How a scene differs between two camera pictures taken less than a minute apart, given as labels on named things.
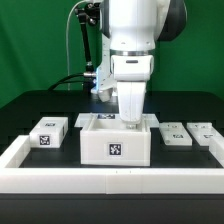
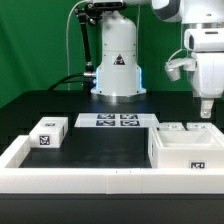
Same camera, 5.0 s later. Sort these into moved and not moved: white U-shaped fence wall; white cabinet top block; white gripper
Moved: white gripper
Not moved: white U-shaped fence wall; white cabinet top block
